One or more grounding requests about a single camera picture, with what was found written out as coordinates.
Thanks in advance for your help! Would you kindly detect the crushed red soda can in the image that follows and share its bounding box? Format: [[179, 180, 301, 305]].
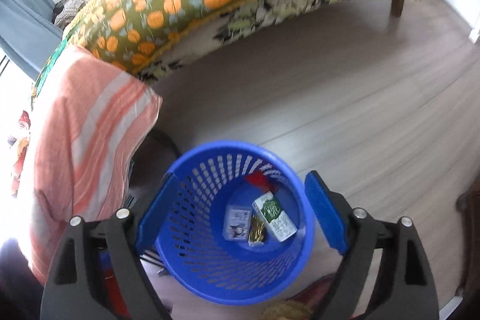
[[18, 110, 31, 131]]

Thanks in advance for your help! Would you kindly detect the blue plastic waste basket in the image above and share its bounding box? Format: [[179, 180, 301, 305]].
[[155, 140, 315, 305]]

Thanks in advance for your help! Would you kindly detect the gold foil wrapper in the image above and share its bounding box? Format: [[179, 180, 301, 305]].
[[247, 215, 266, 247]]

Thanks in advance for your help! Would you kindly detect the white milk carton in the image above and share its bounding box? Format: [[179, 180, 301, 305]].
[[252, 192, 298, 242]]

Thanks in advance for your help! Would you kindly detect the blue grey curtain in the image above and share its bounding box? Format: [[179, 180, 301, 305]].
[[0, 0, 63, 79]]

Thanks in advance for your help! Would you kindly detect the red snack wrapper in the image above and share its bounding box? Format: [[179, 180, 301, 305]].
[[245, 171, 278, 194]]

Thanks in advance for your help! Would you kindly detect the small grey card box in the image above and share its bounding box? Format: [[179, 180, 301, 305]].
[[223, 205, 252, 241]]

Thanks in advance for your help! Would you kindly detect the pile of clothes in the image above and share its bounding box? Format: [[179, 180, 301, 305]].
[[51, 0, 86, 30]]

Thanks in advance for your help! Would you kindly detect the pink striped tablecloth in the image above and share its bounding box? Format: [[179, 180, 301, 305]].
[[18, 45, 163, 284]]

